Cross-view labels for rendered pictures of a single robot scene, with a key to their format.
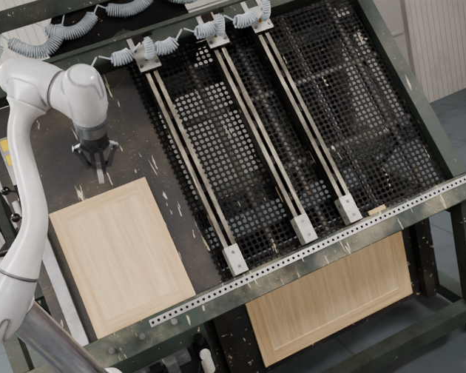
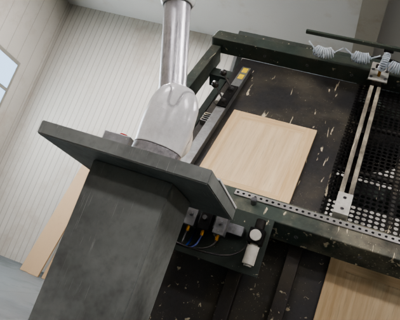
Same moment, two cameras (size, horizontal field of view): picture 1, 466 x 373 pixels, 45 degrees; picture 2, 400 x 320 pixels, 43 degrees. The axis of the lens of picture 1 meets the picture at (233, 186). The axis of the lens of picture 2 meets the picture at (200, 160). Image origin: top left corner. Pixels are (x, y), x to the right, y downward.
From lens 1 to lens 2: 1.71 m
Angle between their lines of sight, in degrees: 46
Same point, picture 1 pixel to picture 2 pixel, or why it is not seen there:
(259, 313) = (329, 308)
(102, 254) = (245, 145)
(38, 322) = (181, 11)
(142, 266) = (264, 167)
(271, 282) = (361, 240)
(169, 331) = (243, 205)
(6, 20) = not seen: hidden behind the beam
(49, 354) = (168, 37)
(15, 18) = not seen: hidden behind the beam
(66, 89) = not seen: outside the picture
